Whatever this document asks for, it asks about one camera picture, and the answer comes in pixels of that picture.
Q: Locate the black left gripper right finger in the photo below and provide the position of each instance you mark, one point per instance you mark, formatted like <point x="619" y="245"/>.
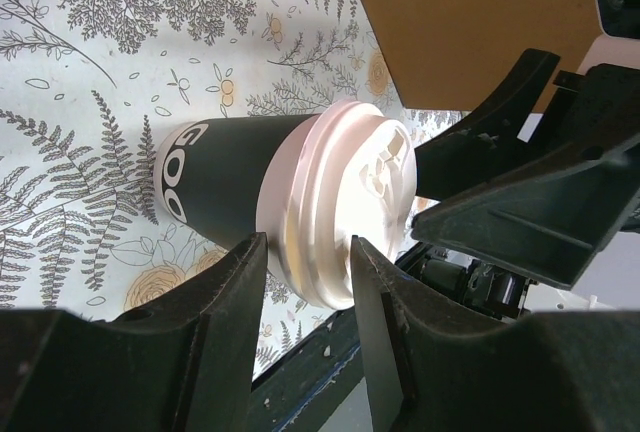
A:
<point x="431" y="364"/>

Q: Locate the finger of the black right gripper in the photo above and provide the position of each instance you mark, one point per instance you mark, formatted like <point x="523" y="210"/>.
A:
<point x="548" y="219"/>
<point x="485" y="143"/>

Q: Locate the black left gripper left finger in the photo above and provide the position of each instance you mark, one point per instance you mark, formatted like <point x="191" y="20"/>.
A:
<point x="181" y="362"/>

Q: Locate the brown paper bag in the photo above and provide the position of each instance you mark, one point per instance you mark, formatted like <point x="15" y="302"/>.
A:
<point x="450" y="54"/>

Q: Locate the black paper coffee cup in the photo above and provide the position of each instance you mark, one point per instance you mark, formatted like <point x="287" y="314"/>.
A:
<point x="208" y="174"/>

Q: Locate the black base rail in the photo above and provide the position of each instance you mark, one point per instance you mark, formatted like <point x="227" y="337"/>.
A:
<point x="304" y="387"/>

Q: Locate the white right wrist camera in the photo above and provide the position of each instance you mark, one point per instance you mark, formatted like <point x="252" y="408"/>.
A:
<point x="619" y="42"/>

